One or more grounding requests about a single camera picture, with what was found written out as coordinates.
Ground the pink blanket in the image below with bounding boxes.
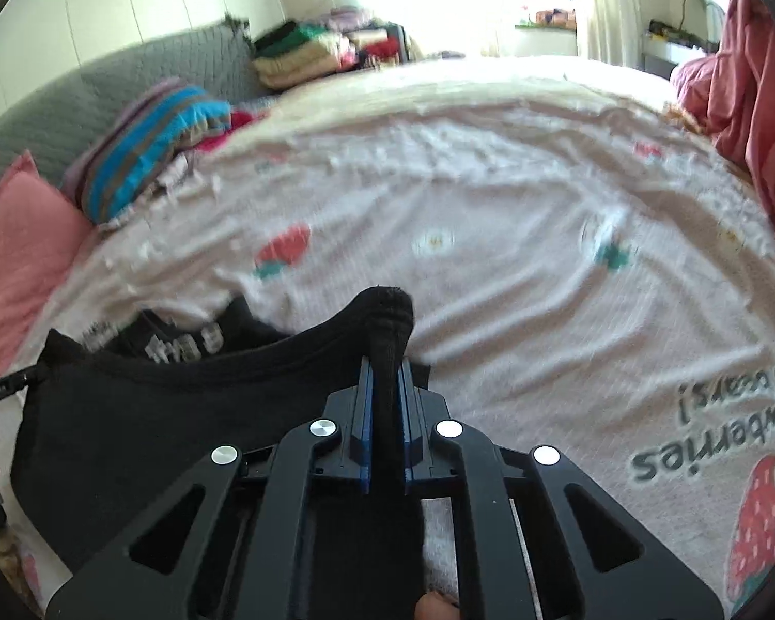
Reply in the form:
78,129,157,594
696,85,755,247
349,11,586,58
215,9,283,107
670,0,775,286

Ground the white curtain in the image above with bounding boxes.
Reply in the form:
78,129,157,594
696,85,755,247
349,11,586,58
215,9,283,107
581,0,648,72

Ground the pile of folded clothes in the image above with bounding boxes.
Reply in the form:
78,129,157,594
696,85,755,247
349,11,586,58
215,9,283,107
252,6,421,92

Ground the white desk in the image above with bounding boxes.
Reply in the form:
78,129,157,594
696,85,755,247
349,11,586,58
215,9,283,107
642,19,724,76

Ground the person's right hand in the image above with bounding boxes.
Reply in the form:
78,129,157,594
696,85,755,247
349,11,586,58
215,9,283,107
413,591,461,620

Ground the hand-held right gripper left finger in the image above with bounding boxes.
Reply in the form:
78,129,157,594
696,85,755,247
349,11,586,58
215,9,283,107
45,356,376,620

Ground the blue brown striped blanket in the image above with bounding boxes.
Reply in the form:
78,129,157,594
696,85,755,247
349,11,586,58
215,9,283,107
61,77,235,228

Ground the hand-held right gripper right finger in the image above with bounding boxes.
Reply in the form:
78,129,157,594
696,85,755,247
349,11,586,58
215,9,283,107
397,362,724,620

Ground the window sill clutter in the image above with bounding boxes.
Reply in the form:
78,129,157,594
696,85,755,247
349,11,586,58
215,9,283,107
515,8,580,30

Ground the pink quilted pillow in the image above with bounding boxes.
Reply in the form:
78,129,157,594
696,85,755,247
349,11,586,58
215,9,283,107
0,150,95,390

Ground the strawberry print bed sheet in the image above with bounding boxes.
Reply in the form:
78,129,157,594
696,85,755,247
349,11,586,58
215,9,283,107
6,55,775,620

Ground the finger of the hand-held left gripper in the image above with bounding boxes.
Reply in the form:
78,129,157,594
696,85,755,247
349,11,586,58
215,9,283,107
0,365,49,412

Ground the grey quilted headboard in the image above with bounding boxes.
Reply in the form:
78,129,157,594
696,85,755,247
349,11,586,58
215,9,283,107
0,16,278,209

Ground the black sweater with orange cuff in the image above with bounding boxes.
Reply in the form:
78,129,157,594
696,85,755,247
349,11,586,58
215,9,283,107
9,284,435,620

